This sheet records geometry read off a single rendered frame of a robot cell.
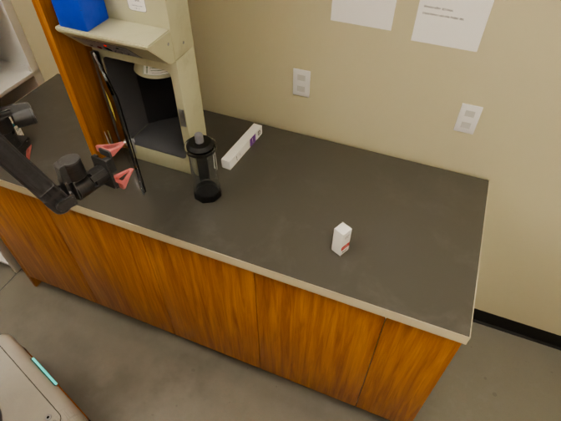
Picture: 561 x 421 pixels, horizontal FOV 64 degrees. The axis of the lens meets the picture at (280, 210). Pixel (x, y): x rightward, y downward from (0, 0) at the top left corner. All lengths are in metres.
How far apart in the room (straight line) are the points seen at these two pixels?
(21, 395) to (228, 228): 1.12
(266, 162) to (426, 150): 0.63
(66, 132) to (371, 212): 1.31
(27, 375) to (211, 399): 0.78
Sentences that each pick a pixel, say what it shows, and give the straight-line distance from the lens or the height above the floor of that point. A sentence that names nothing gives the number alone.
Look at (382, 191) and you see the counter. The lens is 1.70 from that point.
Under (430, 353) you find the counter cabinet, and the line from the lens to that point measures 1.58.
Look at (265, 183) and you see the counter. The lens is 1.69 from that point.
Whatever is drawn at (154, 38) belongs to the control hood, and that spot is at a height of 1.51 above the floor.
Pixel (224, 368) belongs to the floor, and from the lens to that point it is 2.30.
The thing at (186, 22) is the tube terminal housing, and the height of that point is 1.49.
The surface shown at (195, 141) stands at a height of 1.19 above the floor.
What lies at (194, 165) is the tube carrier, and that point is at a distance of 1.52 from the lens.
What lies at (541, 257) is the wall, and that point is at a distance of 2.20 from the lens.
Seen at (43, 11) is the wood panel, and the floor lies 1.54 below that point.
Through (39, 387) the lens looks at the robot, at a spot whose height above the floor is 0.28.
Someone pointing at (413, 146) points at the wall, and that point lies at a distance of 1.86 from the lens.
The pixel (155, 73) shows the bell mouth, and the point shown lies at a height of 1.33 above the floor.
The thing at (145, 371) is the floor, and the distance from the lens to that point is 2.37.
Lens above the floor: 2.09
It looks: 47 degrees down
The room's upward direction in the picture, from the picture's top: straight up
